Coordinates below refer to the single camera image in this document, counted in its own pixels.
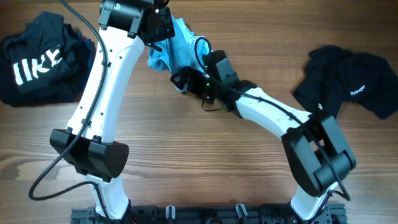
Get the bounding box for black t-shirt white letters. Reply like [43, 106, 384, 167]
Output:
[1, 11, 95, 106]

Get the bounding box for light blue printed t-shirt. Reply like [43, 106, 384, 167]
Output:
[147, 16, 203, 75]

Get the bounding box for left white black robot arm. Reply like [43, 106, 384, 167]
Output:
[50, 1, 175, 223]

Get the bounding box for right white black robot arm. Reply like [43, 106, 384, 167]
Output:
[170, 50, 356, 223]

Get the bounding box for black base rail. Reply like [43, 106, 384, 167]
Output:
[70, 203, 348, 224]

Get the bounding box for black t-shirt small logo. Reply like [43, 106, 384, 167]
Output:
[293, 45, 397, 119]

